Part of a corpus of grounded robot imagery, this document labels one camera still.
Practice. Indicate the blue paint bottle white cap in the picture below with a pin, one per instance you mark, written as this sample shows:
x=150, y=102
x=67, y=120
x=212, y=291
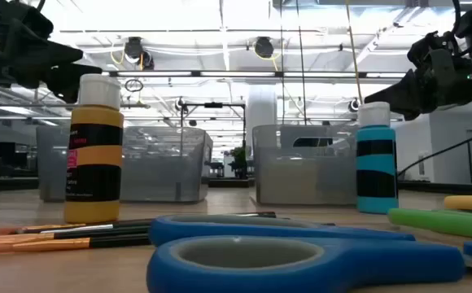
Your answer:
x=376, y=163

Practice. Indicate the distant potted plant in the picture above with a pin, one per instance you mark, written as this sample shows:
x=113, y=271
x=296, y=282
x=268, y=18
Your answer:
x=239, y=160

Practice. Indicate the translucent grey plastic bin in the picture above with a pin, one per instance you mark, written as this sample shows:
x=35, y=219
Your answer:
x=301, y=179
x=158, y=171

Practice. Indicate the black metal rig frame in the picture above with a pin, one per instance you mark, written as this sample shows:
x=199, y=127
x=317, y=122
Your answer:
x=195, y=74

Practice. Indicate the black pens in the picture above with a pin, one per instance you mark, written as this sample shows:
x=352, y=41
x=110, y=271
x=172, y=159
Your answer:
x=77, y=228

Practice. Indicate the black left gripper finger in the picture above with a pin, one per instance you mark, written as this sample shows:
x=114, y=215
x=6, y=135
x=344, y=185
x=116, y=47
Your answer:
x=69, y=79
x=36, y=57

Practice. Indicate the yellow paint bottle white cap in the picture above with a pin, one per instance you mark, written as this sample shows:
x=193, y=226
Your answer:
x=93, y=122

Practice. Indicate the black stand frame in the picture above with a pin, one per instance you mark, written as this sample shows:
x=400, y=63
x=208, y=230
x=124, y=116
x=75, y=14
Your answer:
x=213, y=105

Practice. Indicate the round ceiling fixture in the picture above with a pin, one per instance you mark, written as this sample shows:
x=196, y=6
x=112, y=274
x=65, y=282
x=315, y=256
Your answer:
x=179, y=105
x=354, y=105

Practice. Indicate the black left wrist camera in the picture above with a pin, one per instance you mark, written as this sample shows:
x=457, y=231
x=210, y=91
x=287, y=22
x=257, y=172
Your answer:
x=12, y=20

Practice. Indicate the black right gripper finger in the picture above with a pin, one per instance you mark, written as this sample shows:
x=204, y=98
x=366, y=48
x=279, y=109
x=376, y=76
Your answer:
x=407, y=95
x=429, y=45

